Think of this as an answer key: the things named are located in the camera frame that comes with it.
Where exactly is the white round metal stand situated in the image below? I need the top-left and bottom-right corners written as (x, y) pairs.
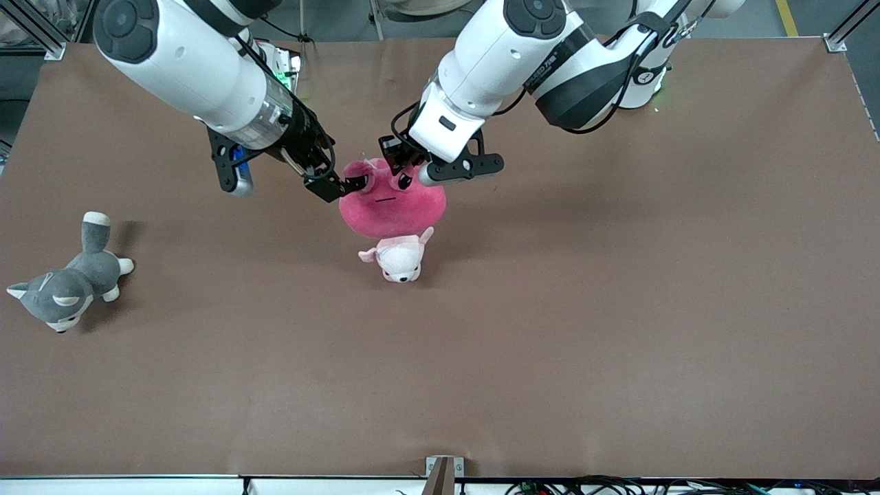
top-left (370, 0), bottom-right (479, 21)

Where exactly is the light pink pig plush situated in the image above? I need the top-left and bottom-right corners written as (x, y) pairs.
top-left (357, 227), bottom-right (435, 284)

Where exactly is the hot pink blob plush toy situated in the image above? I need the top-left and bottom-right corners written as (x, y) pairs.
top-left (338, 157), bottom-right (448, 240)

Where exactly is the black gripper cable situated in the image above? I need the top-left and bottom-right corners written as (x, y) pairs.
top-left (234, 31), bottom-right (338, 178)
top-left (390, 0), bottom-right (716, 151)

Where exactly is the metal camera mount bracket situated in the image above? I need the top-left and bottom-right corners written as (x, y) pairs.
top-left (425, 456), bottom-right (465, 495)

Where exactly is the aluminium frame post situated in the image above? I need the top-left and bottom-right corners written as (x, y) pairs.
top-left (0, 0), bottom-right (67, 61)
top-left (824, 0), bottom-right (880, 54)

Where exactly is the grey white husky plush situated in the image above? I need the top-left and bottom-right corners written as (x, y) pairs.
top-left (7, 211), bottom-right (136, 334)

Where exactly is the black cable bundle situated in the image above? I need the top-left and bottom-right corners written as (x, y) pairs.
top-left (505, 474), bottom-right (880, 495)

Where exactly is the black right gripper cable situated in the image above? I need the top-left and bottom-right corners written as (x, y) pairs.
top-left (234, 31), bottom-right (338, 178)

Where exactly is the white table edge rail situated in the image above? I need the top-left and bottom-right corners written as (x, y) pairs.
top-left (0, 474), bottom-right (427, 495)

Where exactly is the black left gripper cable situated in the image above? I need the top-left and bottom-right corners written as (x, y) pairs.
top-left (390, 0), bottom-right (716, 151)

